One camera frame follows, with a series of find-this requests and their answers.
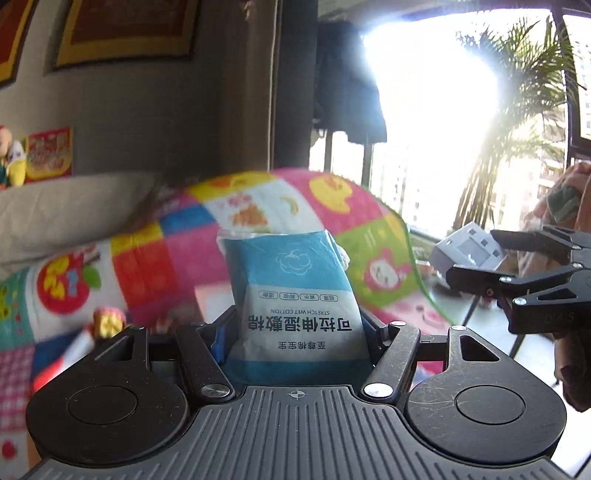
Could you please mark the blue cotton pad packet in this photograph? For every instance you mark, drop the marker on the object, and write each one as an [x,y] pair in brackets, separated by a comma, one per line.
[295,295]

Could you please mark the potted palm plant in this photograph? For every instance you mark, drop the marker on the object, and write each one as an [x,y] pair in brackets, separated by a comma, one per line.
[521,120]

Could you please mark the white yellow banana plush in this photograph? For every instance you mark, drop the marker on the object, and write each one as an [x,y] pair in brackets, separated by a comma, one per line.
[16,168]

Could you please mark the white grey small box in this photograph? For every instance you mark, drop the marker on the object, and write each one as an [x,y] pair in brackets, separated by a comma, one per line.
[466,249]

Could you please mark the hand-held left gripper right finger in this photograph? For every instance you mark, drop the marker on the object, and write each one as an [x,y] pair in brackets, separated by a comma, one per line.
[392,355]

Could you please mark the colourful cartoon play mat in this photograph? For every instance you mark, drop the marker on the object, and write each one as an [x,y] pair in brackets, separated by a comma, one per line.
[175,258]

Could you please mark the big-headed doll green outfit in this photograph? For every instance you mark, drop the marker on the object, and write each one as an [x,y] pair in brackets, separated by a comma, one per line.
[3,143]

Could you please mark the patterned cloth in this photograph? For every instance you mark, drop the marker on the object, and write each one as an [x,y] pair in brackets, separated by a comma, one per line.
[568,194]

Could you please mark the dark cloth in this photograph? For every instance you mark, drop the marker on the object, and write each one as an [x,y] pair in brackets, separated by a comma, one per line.
[575,374]

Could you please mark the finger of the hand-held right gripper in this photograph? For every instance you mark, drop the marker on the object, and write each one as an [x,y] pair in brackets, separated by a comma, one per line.
[531,240]
[480,279]

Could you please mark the black window frame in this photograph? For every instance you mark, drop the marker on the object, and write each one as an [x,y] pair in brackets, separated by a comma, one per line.
[570,92]

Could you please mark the red picture box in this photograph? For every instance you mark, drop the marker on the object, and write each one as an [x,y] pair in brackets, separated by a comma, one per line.
[48,154]

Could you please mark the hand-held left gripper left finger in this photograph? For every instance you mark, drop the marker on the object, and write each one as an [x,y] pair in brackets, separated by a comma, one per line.
[220,344]

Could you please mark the framed red wall picture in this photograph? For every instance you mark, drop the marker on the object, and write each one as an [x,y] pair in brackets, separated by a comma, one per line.
[124,32]
[11,37]

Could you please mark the hanging dark clothes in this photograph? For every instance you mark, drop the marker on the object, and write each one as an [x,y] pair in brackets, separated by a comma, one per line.
[351,92]

